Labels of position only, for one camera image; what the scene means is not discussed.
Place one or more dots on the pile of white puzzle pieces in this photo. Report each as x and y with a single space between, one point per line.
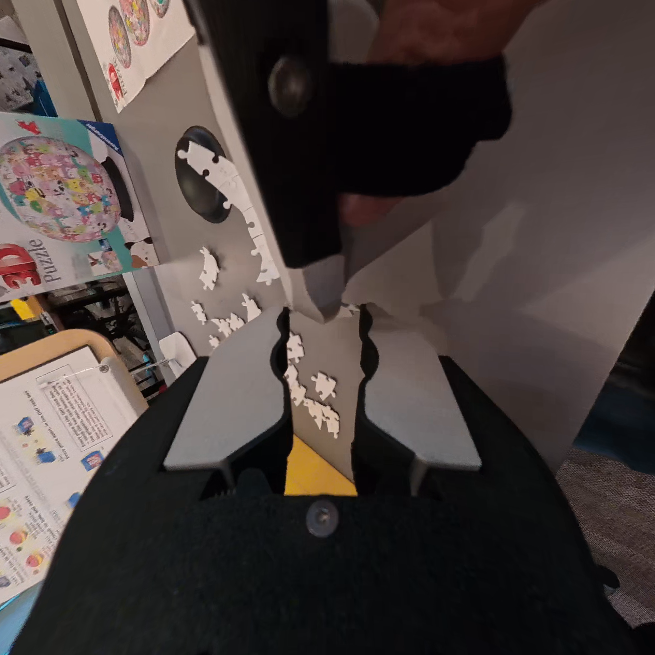
322 386

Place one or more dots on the person's dark trousers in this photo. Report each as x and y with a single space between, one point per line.
624 419

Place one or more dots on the joined white puzzle strip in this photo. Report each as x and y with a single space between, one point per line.
209 268

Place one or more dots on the white metal stand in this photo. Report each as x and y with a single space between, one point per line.
176 353

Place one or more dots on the person's right hand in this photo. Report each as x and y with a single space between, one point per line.
440 30

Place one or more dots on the black round puzzle stand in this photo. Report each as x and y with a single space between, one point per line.
197 189

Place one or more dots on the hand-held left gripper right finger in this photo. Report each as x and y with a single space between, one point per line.
414 409

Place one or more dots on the colourful puzzle box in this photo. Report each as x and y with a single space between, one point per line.
56 204

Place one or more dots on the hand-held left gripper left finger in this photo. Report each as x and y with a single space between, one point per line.
230 409

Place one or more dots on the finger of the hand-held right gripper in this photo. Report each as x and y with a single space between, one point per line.
317 286

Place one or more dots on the white paper instruction sheet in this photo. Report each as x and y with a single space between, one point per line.
133 56

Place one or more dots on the yellow plastic bin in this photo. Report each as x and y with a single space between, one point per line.
312 476

